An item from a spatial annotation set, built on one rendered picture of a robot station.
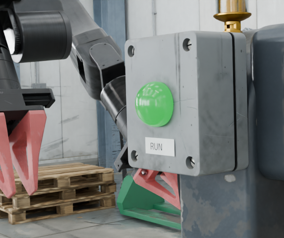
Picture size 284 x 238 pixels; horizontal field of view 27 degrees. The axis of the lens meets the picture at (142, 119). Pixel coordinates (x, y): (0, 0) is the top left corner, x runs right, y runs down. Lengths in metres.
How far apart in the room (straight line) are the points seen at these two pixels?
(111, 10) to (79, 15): 8.10
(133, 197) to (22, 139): 5.47
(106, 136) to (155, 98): 9.00
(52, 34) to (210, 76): 0.32
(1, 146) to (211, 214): 0.23
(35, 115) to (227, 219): 0.25
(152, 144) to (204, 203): 0.07
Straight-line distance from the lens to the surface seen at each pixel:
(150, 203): 6.19
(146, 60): 0.40
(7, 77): 0.61
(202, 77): 0.36
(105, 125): 9.36
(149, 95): 0.38
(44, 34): 0.66
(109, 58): 0.83
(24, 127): 0.60
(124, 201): 6.00
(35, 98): 0.61
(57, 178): 6.12
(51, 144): 8.95
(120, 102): 0.79
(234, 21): 0.45
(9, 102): 0.59
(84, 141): 9.23
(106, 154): 9.40
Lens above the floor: 1.30
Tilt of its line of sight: 3 degrees down
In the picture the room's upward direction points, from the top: 2 degrees counter-clockwise
